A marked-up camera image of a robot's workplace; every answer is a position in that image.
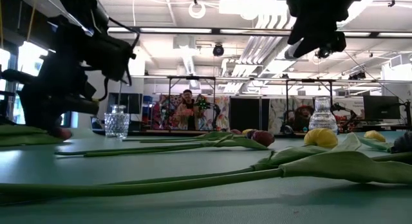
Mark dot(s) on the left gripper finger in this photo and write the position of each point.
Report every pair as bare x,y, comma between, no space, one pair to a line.
48,98
82,108

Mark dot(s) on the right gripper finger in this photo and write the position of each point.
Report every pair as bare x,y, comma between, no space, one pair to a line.
312,45
296,32

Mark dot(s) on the yellow tulip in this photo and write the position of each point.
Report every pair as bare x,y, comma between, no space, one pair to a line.
320,137
375,136
246,131

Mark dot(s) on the green flower stem with leaves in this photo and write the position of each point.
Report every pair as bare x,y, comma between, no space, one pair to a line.
403,144

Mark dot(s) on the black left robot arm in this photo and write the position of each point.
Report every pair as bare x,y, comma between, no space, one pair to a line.
80,8

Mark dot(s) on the black background robot arm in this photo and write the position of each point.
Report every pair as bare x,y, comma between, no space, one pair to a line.
206,105

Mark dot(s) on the clear diamond-cut glass vase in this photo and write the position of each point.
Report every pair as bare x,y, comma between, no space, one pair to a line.
116,124

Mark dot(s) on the clear ribbed narrow-neck vase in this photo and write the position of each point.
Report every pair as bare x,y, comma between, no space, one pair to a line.
322,121

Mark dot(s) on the black ceiling spotlight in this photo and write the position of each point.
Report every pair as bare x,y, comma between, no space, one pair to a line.
218,50
322,53

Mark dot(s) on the white ceiling pipe bundle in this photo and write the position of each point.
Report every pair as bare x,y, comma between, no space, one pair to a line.
257,47

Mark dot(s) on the window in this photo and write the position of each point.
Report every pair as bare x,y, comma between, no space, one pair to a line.
29,60

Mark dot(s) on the black computer monitor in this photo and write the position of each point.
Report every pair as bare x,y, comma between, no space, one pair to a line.
132,103
381,108

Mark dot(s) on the blue box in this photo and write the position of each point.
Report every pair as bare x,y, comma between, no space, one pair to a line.
148,100

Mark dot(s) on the long ceiling light track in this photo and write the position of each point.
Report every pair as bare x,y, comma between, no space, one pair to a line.
174,30
244,78

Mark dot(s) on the marbled backdrop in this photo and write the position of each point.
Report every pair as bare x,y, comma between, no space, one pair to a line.
277,105

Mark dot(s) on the person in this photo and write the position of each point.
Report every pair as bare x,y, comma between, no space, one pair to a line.
302,117
188,111

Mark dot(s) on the background work table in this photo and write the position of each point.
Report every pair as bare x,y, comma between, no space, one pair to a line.
161,132

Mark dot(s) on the black background robot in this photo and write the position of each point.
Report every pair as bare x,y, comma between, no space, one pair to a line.
284,129

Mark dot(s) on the black partition panel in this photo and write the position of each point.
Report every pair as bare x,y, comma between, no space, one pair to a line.
248,114

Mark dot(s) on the colourful patterned backdrop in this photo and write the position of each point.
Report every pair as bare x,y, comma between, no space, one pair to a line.
222,111

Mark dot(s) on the green table mat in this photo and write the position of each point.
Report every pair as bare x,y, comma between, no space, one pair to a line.
193,211

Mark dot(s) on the black metal rig frame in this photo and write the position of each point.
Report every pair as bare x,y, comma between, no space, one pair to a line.
191,78
309,80

